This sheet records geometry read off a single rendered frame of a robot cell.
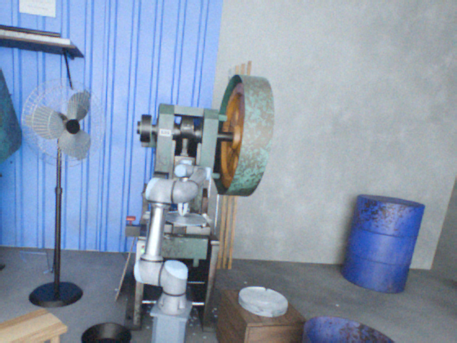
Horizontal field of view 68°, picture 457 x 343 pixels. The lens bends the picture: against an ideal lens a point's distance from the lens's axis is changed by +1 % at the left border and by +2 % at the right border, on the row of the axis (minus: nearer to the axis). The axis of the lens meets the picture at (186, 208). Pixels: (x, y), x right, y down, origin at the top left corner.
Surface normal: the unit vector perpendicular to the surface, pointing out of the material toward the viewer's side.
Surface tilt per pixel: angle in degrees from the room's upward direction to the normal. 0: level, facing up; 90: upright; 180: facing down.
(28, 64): 90
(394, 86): 90
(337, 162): 90
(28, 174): 90
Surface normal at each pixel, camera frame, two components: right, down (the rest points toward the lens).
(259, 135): 0.12, 0.14
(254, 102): 0.15, -0.32
